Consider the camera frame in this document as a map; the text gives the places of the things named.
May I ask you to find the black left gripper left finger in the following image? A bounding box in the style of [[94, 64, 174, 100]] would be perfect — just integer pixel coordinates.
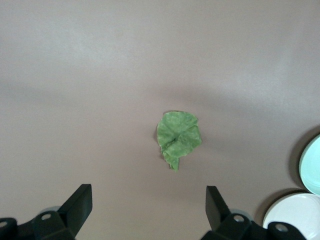
[[0, 184, 94, 240]]

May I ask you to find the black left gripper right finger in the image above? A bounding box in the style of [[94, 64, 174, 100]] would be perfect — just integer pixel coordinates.
[[201, 185, 307, 240]]

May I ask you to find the green lettuce leaf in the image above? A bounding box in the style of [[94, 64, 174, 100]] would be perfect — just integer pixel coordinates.
[[156, 110, 203, 172]]

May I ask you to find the beige plate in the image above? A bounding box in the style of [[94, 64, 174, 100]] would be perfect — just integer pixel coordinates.
[[262, 192, 320, 240]]

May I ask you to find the mint green plate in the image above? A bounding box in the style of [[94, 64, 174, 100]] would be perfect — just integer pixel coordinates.
[[298, 133, 320, 197]]

